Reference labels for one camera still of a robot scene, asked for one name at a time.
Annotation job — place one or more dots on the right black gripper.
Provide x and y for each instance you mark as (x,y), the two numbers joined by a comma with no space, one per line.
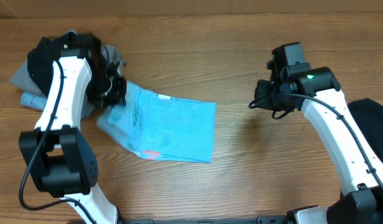
(263,94)

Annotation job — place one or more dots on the grey folded garment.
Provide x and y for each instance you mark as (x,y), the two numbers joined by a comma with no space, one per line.
(71,76)

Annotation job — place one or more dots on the black folded shirt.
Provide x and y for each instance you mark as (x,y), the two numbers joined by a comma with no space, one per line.
(40,60)

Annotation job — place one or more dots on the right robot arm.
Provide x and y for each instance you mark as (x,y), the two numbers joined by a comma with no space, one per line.
(294,85)

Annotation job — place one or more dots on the light blue folded jeans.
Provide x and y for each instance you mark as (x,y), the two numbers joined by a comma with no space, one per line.
(33,101)

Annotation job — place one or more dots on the light blue printed t-shirt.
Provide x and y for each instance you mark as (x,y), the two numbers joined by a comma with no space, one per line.
(160,127)

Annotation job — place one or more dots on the black garment at right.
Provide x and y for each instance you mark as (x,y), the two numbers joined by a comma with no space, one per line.
(368,115)

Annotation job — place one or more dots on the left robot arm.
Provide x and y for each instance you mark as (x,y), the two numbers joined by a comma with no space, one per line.
(61,163)

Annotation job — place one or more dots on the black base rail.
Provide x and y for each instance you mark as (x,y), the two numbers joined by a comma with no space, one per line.
(204,221)

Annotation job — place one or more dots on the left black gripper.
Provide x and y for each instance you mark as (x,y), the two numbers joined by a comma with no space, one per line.
(119,95)

